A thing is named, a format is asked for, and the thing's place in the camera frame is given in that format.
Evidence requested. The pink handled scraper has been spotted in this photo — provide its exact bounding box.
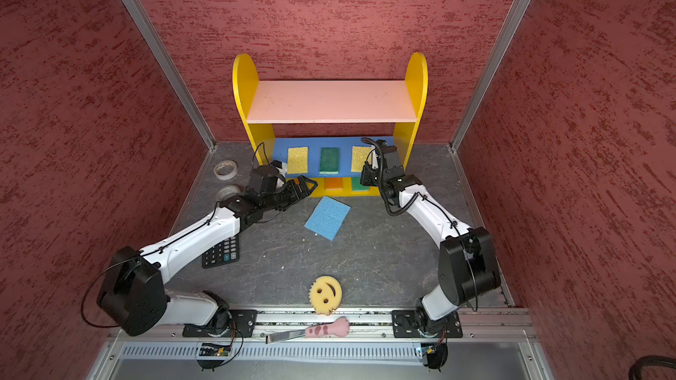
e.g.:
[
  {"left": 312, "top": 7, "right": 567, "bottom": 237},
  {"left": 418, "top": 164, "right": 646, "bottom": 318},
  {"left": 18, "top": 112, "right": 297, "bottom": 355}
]
[{"left": 265, "top": 317, "right": 350, "bottom": 345}]

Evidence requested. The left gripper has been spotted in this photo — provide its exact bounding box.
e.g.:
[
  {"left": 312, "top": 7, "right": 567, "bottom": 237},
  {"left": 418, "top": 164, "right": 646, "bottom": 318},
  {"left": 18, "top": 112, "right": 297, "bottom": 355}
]
[{"left": 262, "top": 175, "right": 319, "bottom": 211}]

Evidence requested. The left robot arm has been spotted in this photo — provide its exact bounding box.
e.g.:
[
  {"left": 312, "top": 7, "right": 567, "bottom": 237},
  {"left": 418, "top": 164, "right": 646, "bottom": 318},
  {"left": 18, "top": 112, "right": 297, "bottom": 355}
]
[{"left": 94, "top": 161, "right": 318, "bottom": 336}]

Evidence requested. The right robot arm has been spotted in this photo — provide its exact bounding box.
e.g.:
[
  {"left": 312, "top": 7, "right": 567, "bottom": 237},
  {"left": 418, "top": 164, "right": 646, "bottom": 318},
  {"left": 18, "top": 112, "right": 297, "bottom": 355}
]
[{"left": 360, "top": 137, "right": 501, "bottom": 336}]

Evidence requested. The yellow shelf with coloured boards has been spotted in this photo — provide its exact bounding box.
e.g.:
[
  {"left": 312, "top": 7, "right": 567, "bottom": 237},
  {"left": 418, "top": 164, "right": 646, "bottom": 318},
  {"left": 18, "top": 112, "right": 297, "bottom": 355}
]
[{"left": 232, "top": 53, "right": 429, "bottom": 197}]

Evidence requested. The orange sponge front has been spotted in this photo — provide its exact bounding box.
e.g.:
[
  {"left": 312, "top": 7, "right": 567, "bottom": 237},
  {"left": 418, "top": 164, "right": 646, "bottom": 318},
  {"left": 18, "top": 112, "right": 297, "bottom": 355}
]
[{"left": 325, "top": 178, "right": 343, "bottom": 191}]

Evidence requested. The light green sponge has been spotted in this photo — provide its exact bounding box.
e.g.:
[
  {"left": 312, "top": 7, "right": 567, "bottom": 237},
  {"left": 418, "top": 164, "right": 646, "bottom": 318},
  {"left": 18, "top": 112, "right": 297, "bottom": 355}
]
[{"left": 351, "top": 177, "right": 370, "bottom": 193}]

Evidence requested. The blue sponge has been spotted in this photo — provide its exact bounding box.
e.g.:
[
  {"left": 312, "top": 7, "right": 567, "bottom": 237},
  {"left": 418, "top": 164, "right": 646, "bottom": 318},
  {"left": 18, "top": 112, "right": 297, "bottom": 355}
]
[
  {"left": 305, "top": 207, "right": 347, "bottom": 241},
  {"left": 317, "top": 197, "right": 350, "bottom": 223}
]

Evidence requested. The yellow smiley face sponge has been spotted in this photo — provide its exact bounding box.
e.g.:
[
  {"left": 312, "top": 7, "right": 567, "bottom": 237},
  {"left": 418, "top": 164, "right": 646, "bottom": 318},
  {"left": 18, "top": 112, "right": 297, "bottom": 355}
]
[{"left": 309, "top": 275, "right": 343, "bottom": 316}]

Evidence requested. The black calculator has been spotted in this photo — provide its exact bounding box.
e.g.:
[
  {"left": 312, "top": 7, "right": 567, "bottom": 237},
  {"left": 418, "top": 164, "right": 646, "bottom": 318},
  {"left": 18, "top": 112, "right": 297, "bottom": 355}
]
[{"left": 201, "top": 236, "right": 240, "bottom": 269}]

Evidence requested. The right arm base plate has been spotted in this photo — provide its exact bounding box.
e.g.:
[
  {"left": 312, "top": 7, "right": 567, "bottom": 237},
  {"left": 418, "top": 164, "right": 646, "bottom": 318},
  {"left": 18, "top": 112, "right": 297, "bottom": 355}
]
[{"left": 391, "top": 308, "right": 463, "bottom": 340}]

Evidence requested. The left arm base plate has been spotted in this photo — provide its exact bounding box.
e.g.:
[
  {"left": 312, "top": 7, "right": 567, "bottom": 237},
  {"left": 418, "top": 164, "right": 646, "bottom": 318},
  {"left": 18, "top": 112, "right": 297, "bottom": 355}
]
[{"left": 182, "top": 309, "right": 259, "bottom": 340}]

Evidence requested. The dark green sponge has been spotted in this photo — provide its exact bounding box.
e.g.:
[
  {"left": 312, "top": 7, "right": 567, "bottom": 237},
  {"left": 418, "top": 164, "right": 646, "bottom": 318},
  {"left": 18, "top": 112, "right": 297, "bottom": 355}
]
[{"left": 319, "top": 148, "right": 341, "bottom": 175}]

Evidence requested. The black cable corner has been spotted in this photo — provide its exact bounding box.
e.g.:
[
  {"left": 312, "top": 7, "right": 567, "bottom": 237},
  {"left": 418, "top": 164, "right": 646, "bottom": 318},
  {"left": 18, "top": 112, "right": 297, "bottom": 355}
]
[{"left": 628, "top": 355, "right": 676, "bottom": 380}]

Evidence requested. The clear tape roll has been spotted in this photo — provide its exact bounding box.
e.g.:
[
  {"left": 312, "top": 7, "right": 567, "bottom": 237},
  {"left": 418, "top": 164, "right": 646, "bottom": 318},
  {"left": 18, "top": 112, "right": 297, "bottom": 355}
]
[{"left": 213, "top": 159, "right": 239, "bottom": 181}]

